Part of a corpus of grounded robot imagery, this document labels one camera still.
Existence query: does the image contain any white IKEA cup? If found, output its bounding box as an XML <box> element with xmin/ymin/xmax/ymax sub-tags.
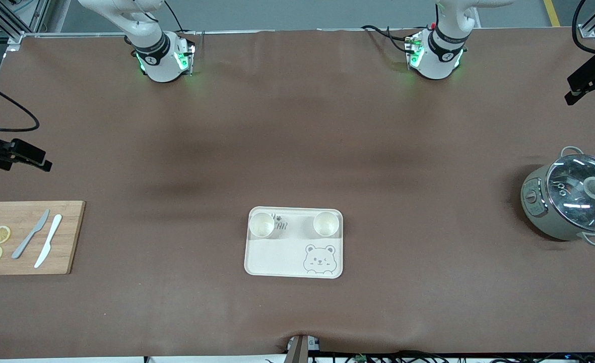
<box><xmin>249</xmin><ymin>212</ymin><xmax>276</xmax><ymax>239</ymax></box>
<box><xmin>313</xmin><ymin>211</ymin><xmax>340</xmax><ymax>237</ymax></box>

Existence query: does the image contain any cream bear print tray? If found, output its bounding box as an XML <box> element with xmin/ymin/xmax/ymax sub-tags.
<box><xmin>244</xmin><ymin>206</ymin><xmax>344</xmax><ymax>279</ymax></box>

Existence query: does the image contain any grey plastic knife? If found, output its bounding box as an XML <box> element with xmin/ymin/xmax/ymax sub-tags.
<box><xmin>11</xmin><ymin>209</ymin><xmax>50</xmax><ymax>260</ymax></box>

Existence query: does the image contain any white plastic knife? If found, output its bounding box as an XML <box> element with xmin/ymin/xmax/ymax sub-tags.
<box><xmin>34</xmin><ymin>214</ymin><xmax>63</xmax><ymax>269</ymax></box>

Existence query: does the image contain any wooden cutting board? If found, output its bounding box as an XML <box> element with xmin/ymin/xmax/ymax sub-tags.
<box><xmin>0</xmin><ymin>201</ymin><xmax>86</xmax><ymax>276</ymax></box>

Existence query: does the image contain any glass pot lid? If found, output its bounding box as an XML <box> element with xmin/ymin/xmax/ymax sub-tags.
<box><xmin>546</xmin><ymin>154</ymin><xmax>595</xmax><ymax>233</ymax></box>

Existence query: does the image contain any grey-green electric cooking pot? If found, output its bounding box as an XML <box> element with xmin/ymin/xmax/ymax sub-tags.
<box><xmin>520</xmin><ymin>146</ymin><xmax>595</xmax><ymax>247</ymax></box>

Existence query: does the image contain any brown table cover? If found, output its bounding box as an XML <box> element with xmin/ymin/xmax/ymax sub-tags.
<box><xmin>0</xmin><ymin>28</ymin><xmax>595</xmax><ymax>359</ymax></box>

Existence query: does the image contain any metal table edge clamp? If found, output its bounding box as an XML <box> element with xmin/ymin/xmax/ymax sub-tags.
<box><xmin>286</xmin><ymin>334</ymin><xmax>320</xmax><ymax>363</ymax></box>

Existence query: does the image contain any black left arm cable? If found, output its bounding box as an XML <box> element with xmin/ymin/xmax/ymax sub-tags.
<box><xmin>572</xmin><ymin>0</ymin><xmax>595</xmax><ymax>57</ymax></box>

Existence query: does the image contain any black base cable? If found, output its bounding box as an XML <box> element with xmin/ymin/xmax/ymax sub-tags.
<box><xmin>361</xmin><ymin>24</ymin><xmax>415</xmax><ymax>54</ymax></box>
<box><xmin>164</xmin><ymin>0</ymin><xmax>197</xmax><ymax>37</ymax></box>

